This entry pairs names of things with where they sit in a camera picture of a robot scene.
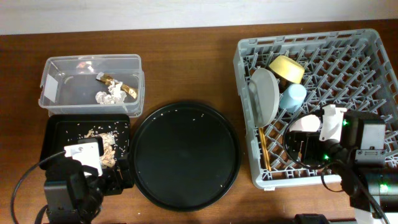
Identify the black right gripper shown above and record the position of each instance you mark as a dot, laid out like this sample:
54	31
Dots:
310	139

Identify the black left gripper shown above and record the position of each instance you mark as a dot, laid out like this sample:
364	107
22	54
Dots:
116	186

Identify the food scraps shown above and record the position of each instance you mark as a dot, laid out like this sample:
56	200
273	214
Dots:
115	135

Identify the pink cup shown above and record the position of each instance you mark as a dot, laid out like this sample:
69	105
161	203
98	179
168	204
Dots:
308	123

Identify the wooden chopstick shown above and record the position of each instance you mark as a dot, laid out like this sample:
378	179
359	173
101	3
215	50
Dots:
267	149
263	146

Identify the light blue cup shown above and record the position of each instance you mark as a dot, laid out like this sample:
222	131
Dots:
292	98

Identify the grey-green ceramic plate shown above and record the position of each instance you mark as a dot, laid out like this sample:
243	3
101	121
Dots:
264	95

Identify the yellow bowl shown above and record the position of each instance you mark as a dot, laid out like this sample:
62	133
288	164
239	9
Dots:
287	68

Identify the white tissue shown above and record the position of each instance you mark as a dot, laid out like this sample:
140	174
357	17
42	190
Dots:
114	95

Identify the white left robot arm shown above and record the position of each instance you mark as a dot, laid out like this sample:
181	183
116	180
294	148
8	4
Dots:
75	192

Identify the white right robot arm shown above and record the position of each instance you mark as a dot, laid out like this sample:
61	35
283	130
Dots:
350	144

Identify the grey dishwasher rack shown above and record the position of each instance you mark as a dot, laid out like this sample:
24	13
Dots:
348	67

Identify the black rectangular tray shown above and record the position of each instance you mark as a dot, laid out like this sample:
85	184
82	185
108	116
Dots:
52	138

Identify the round black tray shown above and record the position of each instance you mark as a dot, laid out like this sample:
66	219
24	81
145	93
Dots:
184	156

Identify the gold foil wrapper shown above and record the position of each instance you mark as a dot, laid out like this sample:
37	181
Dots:
130	90

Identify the clear plastic bin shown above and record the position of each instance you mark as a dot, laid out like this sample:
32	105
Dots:
69	84

